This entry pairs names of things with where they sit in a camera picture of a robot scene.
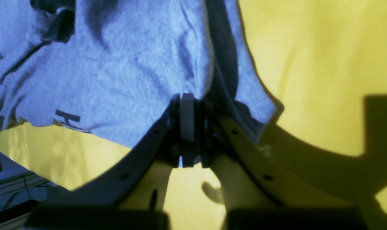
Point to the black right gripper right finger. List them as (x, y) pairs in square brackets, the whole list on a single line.
[(257, 194)]

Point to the grey t-shirt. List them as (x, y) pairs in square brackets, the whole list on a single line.
[(110, 67)]

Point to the yellow table cloth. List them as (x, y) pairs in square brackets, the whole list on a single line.
[(323, 63)]

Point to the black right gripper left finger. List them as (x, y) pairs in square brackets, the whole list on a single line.
[(130, 195)]

